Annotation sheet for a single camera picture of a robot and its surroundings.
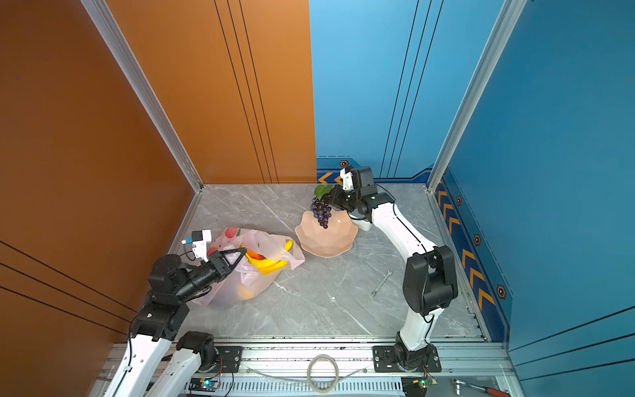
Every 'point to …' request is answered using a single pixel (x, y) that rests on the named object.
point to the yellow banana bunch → (267, 265)
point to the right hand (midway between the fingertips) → (326, 196)
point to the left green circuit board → (202, 385)
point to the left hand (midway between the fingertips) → (248, 248)
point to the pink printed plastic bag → (244, 282)
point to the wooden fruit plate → (337, 237)
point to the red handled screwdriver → (490, 390)
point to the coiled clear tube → (323, 374)
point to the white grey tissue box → (364, 225)
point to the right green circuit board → (427, 382)
